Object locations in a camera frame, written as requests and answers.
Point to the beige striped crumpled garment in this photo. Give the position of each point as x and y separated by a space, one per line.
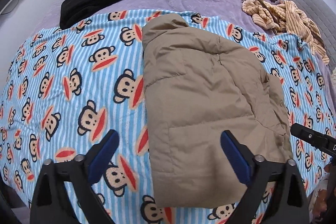
286 17

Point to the person's right hand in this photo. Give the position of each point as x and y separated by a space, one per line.
320 205

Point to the blue striped monkey blanket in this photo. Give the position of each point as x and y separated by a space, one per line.
58 101

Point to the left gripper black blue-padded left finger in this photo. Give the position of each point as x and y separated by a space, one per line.
51 203

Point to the grey quilted headboard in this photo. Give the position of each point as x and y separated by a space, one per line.
324 18

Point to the tan puffer jacket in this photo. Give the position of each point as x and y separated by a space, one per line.
198 84

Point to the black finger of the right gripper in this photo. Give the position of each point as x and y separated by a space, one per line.
323 142

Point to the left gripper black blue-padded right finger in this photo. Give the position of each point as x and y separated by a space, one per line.
288 203

